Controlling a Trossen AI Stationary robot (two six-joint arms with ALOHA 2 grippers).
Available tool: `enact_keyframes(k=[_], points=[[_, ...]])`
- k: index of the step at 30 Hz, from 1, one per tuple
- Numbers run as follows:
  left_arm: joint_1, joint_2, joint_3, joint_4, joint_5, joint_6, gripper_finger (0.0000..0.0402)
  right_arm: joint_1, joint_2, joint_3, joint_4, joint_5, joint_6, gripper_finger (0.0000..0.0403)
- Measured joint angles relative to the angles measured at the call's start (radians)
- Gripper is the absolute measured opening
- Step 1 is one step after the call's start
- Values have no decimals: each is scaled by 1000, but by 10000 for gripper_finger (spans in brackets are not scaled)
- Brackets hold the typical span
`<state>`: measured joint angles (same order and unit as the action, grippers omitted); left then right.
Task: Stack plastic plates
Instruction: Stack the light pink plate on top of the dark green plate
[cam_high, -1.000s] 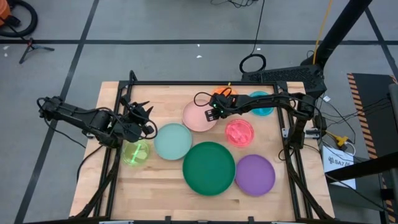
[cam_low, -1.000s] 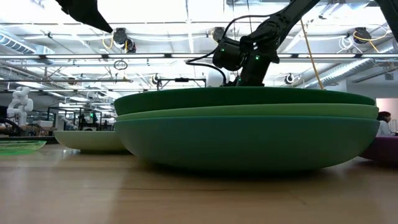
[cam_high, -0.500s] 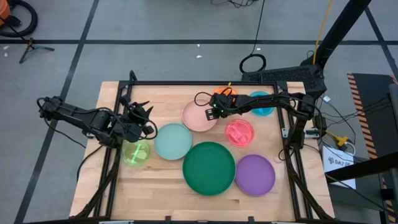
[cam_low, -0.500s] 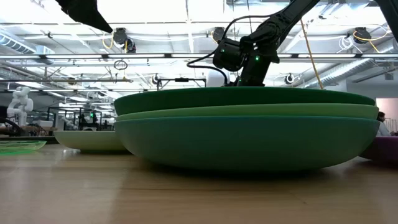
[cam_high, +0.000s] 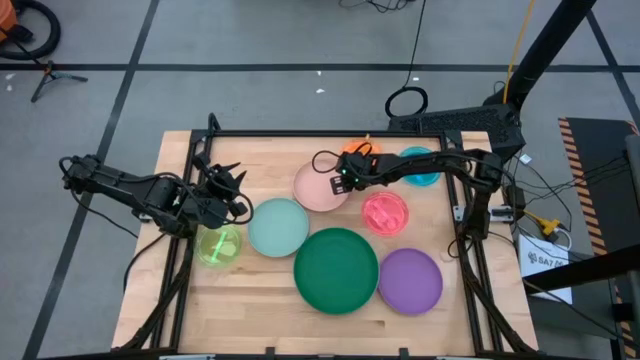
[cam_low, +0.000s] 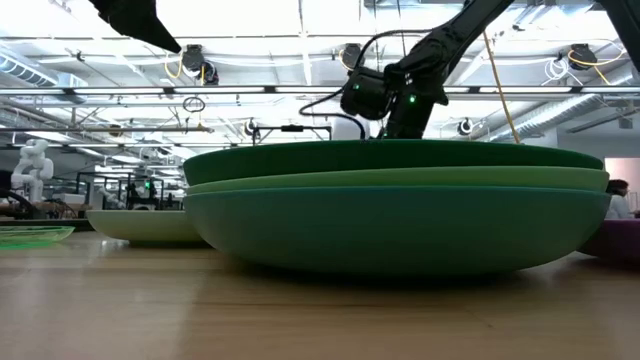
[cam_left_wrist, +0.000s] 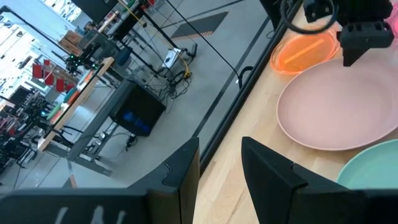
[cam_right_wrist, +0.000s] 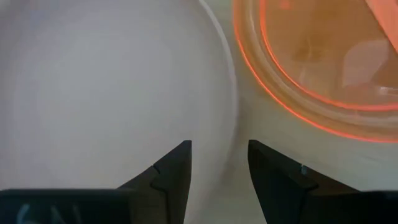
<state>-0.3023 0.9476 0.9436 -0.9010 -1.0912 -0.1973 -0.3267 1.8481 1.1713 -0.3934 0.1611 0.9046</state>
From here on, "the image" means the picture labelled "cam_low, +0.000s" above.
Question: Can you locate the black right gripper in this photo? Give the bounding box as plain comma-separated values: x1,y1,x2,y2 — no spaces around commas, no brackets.
380,79,449,141

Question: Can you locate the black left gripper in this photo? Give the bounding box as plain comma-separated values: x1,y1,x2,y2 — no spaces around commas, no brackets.
88,0,182,54

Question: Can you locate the light green plastic plate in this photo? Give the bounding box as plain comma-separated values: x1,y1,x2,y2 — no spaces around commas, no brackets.
185,166,611,196

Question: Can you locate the dark green plastic plate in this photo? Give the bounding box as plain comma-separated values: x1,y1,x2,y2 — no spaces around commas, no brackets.
182,138,605,187

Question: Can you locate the teal plastic plate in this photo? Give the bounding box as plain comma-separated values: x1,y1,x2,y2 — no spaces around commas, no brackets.
183,185,612,277

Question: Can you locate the pale green plastic plate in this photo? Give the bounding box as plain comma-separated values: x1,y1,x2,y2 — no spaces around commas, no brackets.
85,209,207,245

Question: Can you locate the purple plastic plate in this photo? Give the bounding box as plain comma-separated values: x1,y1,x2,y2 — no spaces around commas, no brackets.
576,218,640,264

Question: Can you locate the black background workstation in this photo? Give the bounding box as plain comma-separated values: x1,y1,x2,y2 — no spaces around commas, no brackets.
74,172,184,211

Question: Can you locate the person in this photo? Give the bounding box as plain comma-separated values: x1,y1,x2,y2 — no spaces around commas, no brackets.
605,178,635,220

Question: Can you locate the translucent green plastic plate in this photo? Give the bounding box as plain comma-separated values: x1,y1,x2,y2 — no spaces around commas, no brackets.
0,225,76,250

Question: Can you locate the yellow hanging cable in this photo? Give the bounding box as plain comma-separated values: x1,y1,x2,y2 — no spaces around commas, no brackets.
481,29,523,145

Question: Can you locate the black background gantry frame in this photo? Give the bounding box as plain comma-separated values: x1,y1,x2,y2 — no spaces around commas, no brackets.
252,123,333,146

